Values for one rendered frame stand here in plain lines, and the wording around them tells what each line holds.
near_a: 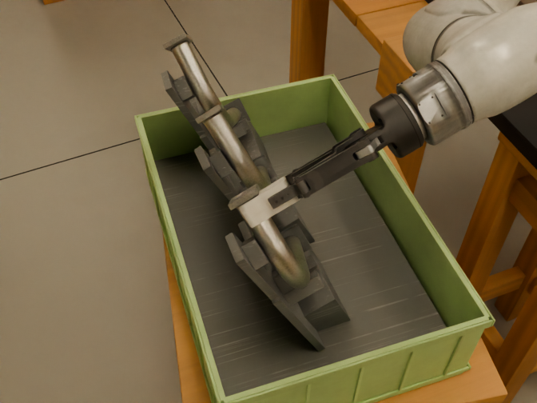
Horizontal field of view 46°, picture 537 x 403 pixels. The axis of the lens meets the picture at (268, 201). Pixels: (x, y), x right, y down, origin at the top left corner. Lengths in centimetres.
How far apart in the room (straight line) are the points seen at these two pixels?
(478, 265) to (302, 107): 67
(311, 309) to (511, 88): 45
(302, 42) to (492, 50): 135
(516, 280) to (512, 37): 128
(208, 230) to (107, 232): 118
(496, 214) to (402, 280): 50
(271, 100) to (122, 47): 193
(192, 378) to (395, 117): 56
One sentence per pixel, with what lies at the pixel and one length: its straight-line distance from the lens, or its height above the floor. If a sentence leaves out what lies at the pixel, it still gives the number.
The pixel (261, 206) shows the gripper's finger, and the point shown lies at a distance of 76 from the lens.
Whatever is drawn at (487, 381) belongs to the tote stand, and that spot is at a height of 79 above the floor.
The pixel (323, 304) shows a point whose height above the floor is 92.
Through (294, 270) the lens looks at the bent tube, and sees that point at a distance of 81.
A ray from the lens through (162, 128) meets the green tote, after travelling 127.
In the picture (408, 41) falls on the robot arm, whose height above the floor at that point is 124.
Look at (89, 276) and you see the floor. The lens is 223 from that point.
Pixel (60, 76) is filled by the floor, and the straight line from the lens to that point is 306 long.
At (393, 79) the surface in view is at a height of 83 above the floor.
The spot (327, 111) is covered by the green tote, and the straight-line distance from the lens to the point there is 138.
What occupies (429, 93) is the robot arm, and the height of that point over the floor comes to 130.
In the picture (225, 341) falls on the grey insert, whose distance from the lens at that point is 104.
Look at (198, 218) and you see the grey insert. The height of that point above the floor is 85.
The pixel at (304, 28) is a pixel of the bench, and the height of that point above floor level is 64.
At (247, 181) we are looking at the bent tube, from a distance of 91.
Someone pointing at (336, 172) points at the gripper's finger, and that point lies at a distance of 73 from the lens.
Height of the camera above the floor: 176
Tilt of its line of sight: 48 degrees down
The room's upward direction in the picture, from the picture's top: straight up
